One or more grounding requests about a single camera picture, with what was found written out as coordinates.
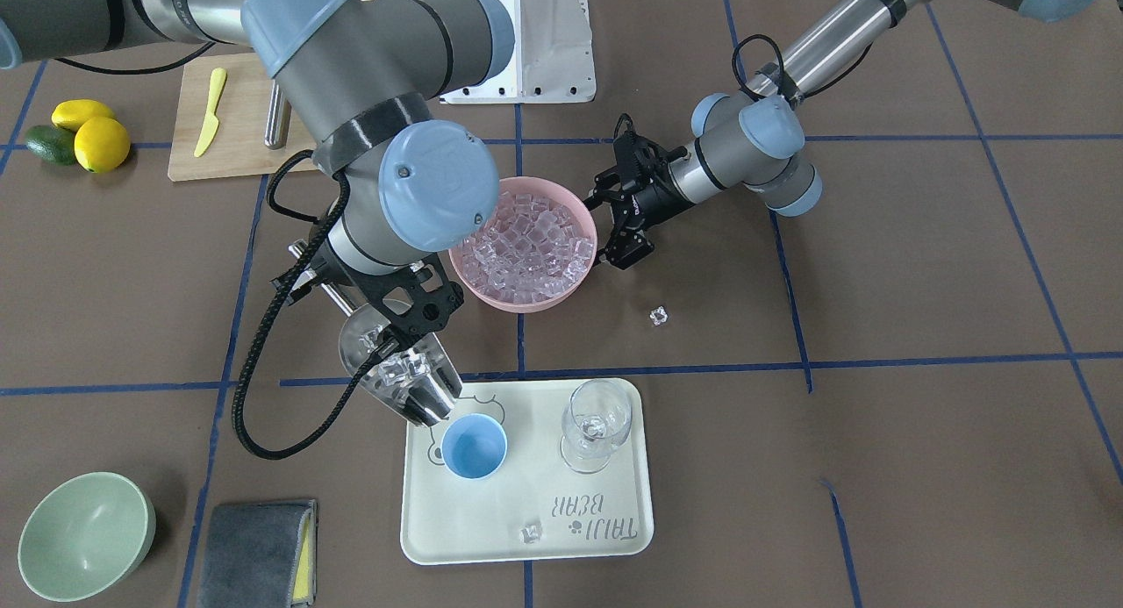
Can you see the cream bear tray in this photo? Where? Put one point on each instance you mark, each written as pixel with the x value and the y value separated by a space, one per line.
pixel 449 520

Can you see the yellow lemon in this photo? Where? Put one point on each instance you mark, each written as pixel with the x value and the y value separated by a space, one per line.
pixel 101 145
pixel 70 115

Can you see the clear wine glass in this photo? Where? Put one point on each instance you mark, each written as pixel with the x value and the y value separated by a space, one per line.
pixel 597 421

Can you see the loose ice cube on table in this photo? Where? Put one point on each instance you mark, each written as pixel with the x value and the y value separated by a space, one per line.
pixel 659 315

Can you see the metal ice scoop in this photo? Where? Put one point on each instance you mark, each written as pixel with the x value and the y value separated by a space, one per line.
pixel 421 385

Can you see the light blue cup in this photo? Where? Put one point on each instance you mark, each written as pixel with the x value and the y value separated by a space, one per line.
pixel 474 446

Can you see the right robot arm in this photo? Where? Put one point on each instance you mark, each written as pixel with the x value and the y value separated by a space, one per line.
pixel 358 74

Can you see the wooden cutting board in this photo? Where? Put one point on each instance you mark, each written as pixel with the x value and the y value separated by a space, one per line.
pixel 238 148

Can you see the pink bowl of ice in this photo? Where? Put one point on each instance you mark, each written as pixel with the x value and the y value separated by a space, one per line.
pixel 538 245

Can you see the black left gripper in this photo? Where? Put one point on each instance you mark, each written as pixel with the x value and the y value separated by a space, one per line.
pixel 651 203

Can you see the yellow plastic knife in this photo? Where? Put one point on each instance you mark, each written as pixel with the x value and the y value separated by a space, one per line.
pixel 210 121

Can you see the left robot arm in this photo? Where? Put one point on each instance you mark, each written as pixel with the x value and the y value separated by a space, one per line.
pixel 753 137

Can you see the ice cube on tray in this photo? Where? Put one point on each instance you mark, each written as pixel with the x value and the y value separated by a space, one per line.
pixel 531 533

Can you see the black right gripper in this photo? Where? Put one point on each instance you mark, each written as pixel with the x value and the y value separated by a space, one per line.
pixel 432 402

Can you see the green lime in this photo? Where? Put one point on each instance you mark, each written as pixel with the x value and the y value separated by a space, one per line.
pixel 51 143

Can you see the grey folded cloth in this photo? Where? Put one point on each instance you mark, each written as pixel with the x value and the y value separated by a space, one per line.
pixel 261 555

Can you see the green bowl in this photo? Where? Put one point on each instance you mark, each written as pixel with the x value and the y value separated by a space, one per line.
pixel 86 535

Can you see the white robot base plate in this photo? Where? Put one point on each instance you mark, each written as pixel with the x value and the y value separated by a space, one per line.
pixel 552 62

